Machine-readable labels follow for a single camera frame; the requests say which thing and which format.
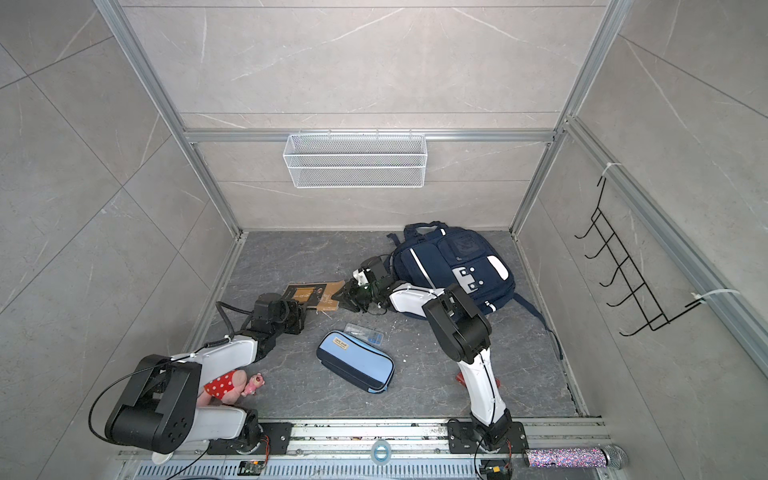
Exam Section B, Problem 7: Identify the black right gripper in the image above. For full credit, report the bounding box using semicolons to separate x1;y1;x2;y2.
330;279;380;314

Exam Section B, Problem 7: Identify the brown and black book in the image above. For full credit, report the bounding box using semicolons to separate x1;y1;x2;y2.
282;281;345;312

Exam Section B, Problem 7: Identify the navy blue student backpack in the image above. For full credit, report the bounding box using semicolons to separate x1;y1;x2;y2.
386;220;563;361

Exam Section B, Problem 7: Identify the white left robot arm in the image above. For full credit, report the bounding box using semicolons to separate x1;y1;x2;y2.
97;293;306;460

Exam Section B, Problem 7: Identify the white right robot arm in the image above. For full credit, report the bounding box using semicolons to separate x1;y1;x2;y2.
331;257;512;451

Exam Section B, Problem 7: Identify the clear plastic eraser box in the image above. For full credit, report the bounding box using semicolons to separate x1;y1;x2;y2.
344;323;384;347

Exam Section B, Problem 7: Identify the light blue pencil case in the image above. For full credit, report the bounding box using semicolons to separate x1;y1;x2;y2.
316;331;395;394

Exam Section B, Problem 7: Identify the pink plush doll red dress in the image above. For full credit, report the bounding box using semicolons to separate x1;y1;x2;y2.
196;369;265;407

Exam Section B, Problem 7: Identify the red wallet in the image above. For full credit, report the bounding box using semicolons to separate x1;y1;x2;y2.
456;369;501;392

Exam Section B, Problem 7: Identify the clear tape roll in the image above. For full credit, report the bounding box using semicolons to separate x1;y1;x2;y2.
370;439;392;466

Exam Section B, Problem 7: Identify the white round cap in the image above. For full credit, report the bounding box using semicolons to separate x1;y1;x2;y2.
151;452;173;465

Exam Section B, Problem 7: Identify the glittery purple tube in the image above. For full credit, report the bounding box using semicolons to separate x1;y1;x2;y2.
524;445;629;470

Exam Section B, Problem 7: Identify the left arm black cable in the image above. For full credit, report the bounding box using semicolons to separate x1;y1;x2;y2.
214;299;253;337

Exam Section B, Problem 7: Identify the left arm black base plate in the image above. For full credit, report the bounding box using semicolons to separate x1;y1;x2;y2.
207;422;293;456

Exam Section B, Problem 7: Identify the white wire mesh basket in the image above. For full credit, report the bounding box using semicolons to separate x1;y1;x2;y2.
283;133;428;189

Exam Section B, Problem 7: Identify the aluminium rail frame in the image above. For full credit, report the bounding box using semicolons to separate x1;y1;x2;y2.
106;417;621;479

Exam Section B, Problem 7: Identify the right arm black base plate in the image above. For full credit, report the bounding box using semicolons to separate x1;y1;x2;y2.
445;418;529;454

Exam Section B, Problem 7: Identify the black wire hook rack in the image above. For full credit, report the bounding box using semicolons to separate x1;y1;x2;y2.
574;177;706;338

